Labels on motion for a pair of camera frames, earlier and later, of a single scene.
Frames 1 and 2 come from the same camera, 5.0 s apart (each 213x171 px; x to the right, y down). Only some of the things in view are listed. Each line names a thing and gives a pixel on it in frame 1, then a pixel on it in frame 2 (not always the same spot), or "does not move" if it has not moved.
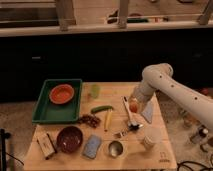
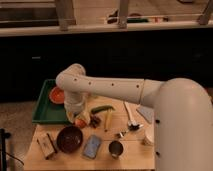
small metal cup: (115, 148) does not move
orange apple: (133, 107) to (80, 123)
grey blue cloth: (148, 111) does not move
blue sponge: (92, 145) does not move
